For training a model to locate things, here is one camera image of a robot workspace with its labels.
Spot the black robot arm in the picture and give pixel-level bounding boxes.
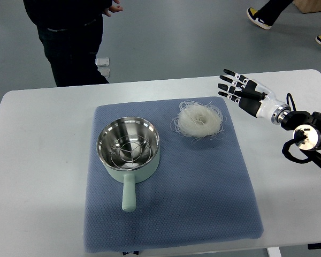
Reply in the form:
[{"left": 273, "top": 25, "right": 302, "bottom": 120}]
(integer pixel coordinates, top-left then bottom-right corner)
[{"left": 278, "top": 111, "right": 321, "bottom": 168}]

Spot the round wire steaming rack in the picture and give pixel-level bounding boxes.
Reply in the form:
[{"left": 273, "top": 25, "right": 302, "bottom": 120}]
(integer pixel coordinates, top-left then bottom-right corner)
[{"left": 110, "top": 140, "right": 152, "bottom": 169}]

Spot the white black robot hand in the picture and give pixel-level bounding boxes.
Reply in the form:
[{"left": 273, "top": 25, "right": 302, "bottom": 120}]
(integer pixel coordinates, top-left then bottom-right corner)
[{"left": 218, "top": 69, "right": 292, "bottom": 125}]

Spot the black trouser leg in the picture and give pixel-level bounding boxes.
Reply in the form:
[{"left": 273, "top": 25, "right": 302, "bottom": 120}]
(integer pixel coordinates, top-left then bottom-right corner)
[{"left": 257, "top": 0, "right": 293, "bottom": 26}]

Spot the white table leg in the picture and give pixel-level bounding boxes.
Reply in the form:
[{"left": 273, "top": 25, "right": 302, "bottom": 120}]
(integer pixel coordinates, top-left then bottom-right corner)
[{"left": 266, "top": 247, "right": 282, "bottom": 257}]

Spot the person in black clothes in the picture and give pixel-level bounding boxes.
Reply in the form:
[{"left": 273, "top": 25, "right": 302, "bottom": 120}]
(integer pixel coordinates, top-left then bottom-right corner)
[{"left": 23, "top": 0, "right": 123, "bottom": 87}]

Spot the mint green steel pot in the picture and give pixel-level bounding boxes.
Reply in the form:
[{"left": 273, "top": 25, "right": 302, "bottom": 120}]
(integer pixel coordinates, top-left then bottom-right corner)
[{"left": 97, "top": 117, "right": 160, "bottom": 212}]

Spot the wooden box corner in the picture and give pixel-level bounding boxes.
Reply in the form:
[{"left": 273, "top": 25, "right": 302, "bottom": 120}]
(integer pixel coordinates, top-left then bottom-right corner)
[{"left": 293, "top": 0, "right": 321, "bottom": 14}]

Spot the blue quilted table mat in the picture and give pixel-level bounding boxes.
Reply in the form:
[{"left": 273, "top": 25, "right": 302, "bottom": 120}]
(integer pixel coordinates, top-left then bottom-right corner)
[{"left": 83, "top": 97, "right": 263, "bottom": 253}]

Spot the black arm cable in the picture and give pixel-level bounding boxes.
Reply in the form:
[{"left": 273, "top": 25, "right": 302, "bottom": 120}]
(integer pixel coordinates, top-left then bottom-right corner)
[{"left": 285, "top": 93, "right": 297, "bottom": 112}]

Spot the yellow black white sneaker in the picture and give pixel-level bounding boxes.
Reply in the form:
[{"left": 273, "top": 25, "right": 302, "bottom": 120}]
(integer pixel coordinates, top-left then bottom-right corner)
[{"left": 247, "top": 7, "right": 272, "bottom": 30}]

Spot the white vermicelli noodle nest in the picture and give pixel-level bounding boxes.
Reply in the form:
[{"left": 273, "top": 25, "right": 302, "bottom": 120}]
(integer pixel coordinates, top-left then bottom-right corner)
[{"left": 170, "top": 100, "right": 226, "bottom": 142}]

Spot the upper clear floor tile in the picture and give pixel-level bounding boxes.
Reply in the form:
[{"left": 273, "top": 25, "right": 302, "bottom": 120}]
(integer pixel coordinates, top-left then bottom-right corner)
[{"left": 95, "top": 57, "right": 110, "bottom": 66}]

